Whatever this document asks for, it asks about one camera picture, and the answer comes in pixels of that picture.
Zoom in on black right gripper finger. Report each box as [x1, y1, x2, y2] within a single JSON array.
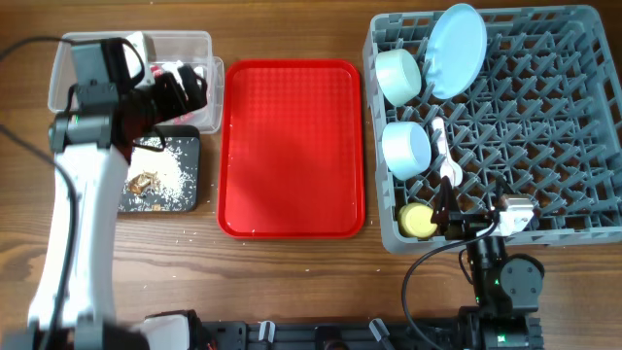
[[431, 176, 460, 225], [494, 175, 510, 207]]

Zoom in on white plastic spoon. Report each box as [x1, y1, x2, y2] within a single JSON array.
[[432, 117, 463, 188]]

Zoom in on yellow plastic cup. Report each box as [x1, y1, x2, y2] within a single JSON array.
[[397, 203, 437, 239]]

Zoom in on light blue bowl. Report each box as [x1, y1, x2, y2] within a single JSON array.
[[381, 122, 432, 181]]

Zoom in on brown food scraps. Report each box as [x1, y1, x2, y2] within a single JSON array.
[[128, 171, 160, 196]]

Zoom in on green bowl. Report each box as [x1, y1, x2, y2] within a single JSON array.
[[375, 49, 422, 107]]

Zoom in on light blue plate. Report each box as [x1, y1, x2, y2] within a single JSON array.
[[425, 3, 487, 100]]

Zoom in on red strawberry snack wrapper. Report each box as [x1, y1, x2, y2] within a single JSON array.
[[151, 68, 194, 122]]

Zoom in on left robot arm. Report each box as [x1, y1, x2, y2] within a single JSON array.
[[2, 37, 214, 349]]

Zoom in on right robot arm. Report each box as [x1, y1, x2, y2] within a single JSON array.
[[400, 176, 545, 349]]

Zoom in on clear plastic waste bin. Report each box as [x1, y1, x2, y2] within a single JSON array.
[[48, 30, 225, 134]]

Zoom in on black waste tray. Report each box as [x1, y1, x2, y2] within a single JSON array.
[[116, 124, 202, 214]]

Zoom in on grey dishwasher rack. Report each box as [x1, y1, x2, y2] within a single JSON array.
[[363, 5, 621, 246]]

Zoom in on red serving tray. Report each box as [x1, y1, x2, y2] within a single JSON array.
[[217, 59, 365, 239]]

